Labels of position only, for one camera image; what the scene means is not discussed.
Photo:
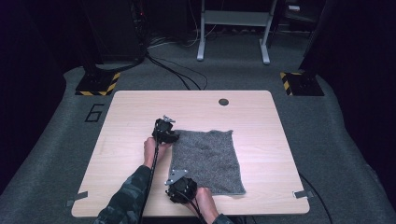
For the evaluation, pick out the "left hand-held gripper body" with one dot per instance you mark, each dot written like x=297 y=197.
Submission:
x=162 y=129

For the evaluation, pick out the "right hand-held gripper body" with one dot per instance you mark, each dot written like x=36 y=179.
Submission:
x=182 y=189

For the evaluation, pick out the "grey towel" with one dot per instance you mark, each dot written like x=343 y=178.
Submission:
x=205 y=158

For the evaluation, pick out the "person's left hand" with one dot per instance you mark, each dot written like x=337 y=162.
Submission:
x=150 y=152

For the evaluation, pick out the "person's right hand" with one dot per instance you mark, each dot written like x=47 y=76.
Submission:
x=205 y=202

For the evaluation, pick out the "dark round table hole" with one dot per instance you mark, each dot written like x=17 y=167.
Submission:
x=223 y=102

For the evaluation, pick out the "black yellow striped stand base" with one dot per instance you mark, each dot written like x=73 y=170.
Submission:
x=98 y=84
x=303 y=84

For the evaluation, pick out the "grey tape strip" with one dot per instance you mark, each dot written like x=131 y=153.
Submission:
x=303 y=194
x=77 y=198

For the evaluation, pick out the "dark computer cabinet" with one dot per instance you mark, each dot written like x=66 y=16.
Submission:
x=115 y=31

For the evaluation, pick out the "white metal desk frame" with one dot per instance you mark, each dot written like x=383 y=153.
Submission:
x=236 y=18

